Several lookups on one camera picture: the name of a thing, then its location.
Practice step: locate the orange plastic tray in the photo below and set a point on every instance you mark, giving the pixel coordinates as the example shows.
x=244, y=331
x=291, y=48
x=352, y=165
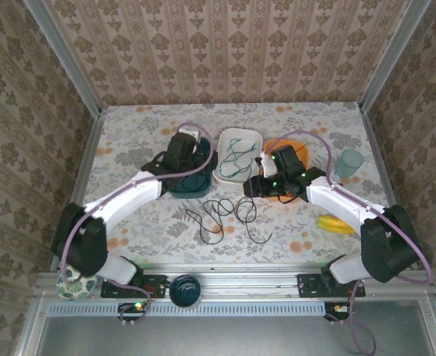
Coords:
x=304, y=154

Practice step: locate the dark green plastic tray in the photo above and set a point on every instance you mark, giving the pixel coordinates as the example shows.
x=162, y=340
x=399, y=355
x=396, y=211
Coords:
x=188, y=190

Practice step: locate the white plastic tray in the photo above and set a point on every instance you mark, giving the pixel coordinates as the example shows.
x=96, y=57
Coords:
x=244, y=146

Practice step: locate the translucent teal cup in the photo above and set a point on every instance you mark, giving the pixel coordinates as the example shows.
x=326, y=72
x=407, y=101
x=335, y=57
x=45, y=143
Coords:
x=349, y=163

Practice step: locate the yellow banana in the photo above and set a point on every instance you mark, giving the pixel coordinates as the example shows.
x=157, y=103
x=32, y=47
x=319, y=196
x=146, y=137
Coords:
x=334, y=224

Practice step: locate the dark teal bowl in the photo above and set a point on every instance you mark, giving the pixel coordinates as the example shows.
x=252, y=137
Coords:
x=184, y=291

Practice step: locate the black controller board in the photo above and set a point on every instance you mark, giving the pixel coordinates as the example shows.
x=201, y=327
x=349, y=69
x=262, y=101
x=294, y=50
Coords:
x=336, y=310
x=131, y=309

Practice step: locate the grey metal panel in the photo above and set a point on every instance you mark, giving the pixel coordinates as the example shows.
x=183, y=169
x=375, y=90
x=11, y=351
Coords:
x=221, y=335

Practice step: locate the leaf-patterned bowl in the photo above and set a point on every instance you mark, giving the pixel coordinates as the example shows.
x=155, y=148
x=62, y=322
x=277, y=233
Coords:
x=78, y=291

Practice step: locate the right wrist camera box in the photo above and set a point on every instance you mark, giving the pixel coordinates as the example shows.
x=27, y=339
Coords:
x=266, y=165

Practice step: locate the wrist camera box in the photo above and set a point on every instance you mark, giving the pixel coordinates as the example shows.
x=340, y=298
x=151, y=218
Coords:
x=266, y=165
x=188, y=133

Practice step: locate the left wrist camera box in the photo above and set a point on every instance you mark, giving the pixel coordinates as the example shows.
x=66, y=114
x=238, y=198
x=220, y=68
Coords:
x=188, y=133

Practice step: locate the aluminium frame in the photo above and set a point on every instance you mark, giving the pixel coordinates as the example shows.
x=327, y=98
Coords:
x=247, y=283

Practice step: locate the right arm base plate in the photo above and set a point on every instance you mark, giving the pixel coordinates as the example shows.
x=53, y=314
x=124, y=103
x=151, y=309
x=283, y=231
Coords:
x=310, y=287

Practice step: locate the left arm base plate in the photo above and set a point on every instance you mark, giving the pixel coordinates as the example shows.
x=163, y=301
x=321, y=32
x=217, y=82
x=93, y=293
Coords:
x=151, y=287

